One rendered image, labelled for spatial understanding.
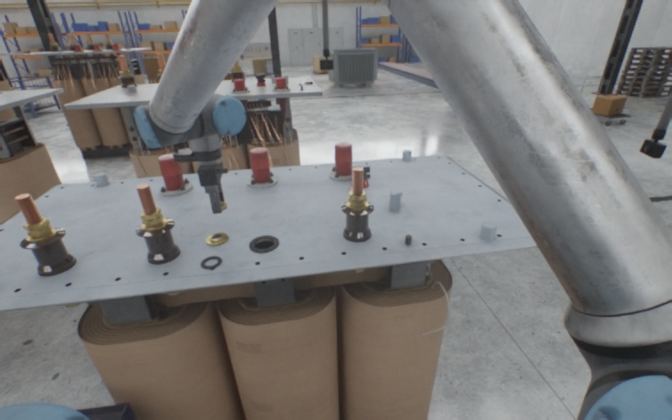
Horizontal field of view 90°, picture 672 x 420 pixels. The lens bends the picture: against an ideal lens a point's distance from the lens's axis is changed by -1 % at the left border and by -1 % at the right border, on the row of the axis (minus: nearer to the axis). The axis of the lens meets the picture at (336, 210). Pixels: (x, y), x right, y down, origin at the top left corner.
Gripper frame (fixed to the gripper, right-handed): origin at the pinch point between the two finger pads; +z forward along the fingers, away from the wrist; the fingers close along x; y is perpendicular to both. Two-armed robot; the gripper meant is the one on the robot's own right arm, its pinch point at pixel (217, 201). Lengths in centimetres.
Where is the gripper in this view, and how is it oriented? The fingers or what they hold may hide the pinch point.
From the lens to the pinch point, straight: 110.7
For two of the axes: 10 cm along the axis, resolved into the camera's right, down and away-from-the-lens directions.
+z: 0.2, 8.8, 4.7
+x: -1.6, -4.6, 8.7
